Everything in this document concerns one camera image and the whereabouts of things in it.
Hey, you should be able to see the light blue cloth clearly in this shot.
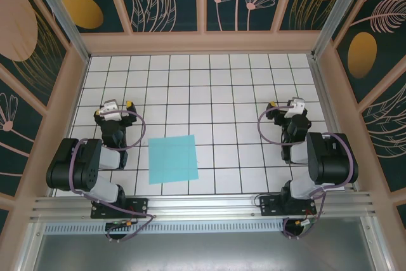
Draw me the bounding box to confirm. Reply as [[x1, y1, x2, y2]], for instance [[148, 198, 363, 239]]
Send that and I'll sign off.
[[147, 135, 200, 185]]

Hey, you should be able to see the grey metal panel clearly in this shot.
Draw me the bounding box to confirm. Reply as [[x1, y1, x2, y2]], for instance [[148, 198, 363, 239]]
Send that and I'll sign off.
[[30, 232, 386, 271]]

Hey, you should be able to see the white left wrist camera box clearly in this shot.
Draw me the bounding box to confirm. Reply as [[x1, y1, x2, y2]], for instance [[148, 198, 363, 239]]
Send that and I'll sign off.
[[98, 100, 123, 122]]

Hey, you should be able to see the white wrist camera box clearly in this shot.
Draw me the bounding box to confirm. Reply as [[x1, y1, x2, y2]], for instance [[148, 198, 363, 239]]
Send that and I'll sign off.
[[284, 96, 306, 119], [98, 100, 123, 122]]

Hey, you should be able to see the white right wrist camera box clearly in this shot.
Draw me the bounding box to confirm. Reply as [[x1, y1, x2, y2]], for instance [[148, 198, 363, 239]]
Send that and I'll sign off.
[[284, 96, 306, 119]]

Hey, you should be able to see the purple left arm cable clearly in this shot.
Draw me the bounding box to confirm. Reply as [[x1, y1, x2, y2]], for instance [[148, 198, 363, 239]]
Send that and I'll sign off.
[[70, 109, 156, 243]]

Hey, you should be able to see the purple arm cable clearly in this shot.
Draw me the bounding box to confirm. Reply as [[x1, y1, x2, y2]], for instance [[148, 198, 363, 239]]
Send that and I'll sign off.
[[258, 102, 356, 240], [70, 109, 156, 243]]

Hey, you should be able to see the aluminium side rail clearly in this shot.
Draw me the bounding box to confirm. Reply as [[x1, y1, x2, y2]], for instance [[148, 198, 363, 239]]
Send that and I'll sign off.
[[309, 55, 355, 191]]

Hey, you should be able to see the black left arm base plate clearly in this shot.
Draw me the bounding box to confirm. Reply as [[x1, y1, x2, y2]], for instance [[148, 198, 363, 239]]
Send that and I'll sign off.
[[91, 197, 149, 220]]

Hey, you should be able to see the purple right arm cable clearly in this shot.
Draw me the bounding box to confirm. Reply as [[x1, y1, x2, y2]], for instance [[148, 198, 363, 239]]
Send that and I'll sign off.
[[258, 102, 356, 240]]

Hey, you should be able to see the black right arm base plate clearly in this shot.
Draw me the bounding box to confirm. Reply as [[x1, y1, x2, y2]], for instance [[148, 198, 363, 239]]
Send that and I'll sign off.
[[259, 195, 317, 218]]

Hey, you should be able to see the aluminium frame post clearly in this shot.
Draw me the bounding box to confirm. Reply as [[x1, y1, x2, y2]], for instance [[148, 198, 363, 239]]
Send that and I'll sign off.
[[311, 0, 372, 59], [25, 0, 91, 62]]

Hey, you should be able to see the long aluminium mounting rail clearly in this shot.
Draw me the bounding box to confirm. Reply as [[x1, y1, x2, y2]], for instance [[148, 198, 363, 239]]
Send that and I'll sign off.
[[30, 190, 378, 223]]

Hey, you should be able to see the grey slotted cable duct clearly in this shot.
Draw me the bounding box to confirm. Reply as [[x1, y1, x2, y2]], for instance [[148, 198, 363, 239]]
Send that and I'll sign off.
[[44, 220, 286, 234]]

